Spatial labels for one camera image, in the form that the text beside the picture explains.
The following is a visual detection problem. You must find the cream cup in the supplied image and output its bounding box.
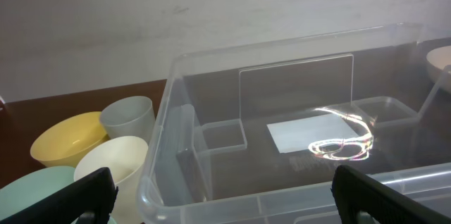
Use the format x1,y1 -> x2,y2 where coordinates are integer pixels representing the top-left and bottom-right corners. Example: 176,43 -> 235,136
73,136 -> 148,224

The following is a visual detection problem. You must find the clear plastic storage container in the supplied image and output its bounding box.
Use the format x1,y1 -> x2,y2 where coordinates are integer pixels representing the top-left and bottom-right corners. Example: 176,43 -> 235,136
137,23 -> 450,223

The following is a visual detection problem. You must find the white label sticker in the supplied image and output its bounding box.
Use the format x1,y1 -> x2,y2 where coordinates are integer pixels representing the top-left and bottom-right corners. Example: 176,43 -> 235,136
267,113 -> 358,154

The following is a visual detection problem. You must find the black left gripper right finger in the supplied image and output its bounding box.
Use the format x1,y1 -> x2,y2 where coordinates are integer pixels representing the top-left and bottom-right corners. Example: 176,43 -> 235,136
331,165 -> 450,224

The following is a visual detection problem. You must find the light green bowl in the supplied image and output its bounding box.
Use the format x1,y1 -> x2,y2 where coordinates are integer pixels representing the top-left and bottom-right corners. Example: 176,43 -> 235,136
1,166 -> 115,224

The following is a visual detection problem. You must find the grey cup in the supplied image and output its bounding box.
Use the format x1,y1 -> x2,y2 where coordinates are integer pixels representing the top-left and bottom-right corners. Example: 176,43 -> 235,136
99,96 -> 155,144

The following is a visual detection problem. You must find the yellow bowl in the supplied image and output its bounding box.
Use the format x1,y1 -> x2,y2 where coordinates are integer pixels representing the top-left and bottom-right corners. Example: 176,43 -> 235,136
30,111 -> 109,167

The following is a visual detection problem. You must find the beige plate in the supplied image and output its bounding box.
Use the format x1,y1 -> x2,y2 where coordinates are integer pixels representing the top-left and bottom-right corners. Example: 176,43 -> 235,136
426,46 -> 451,83

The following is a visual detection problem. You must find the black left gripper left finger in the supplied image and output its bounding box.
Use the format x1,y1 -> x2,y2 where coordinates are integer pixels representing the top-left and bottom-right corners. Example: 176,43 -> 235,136
1,167 -> 118,224

